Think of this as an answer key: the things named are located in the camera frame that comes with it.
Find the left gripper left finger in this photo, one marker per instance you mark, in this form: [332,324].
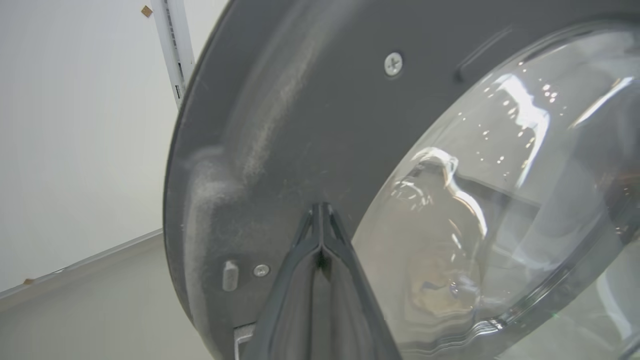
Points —
[287,310]

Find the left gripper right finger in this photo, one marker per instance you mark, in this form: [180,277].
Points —
[355,310]

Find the black round glass washer door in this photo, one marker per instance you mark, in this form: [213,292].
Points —
[300,125]

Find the white partition panel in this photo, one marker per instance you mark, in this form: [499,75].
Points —
[75,150]

